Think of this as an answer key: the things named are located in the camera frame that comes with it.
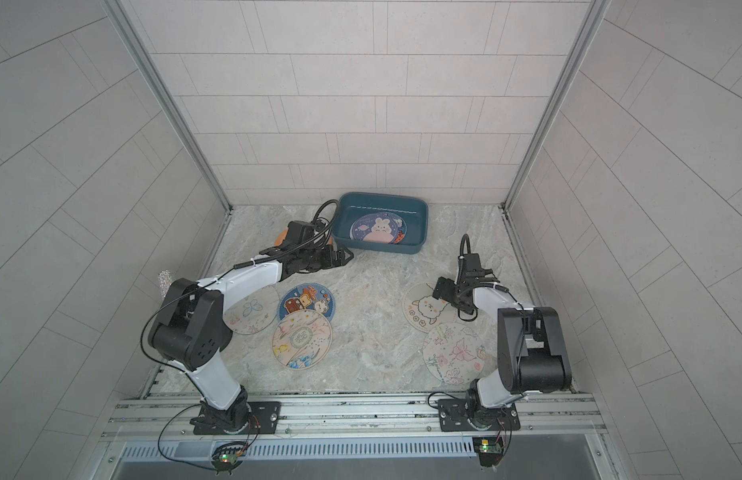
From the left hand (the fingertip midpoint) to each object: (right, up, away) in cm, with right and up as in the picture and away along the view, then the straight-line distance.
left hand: (349, 255), depth 91 cm
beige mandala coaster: (-12, -23, -8) cm, 27 cm away
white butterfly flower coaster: (+30, -26, -10) cm, 41 cm away
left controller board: (-24, -42, -27) cm, 56 cm away
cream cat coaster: (+23, -17, -2) cm, 28 cm away
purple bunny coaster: (+9, +8, +17) cm, 21 cm away
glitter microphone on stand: (-42, -5, -20) cm, 47 cm away
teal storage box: (-2, +17, +24) cm, 30 cm away
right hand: (+30, -12, +3) cm, 32 cm away
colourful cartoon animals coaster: (+17, +7, +17) cm, 25 cm away
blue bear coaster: (-13, -13, +1) cm, 18 cm away
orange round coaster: (-26, +5, +14) cm, 30 cm away
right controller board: (+35, -43, -23) cm, 60 cm away
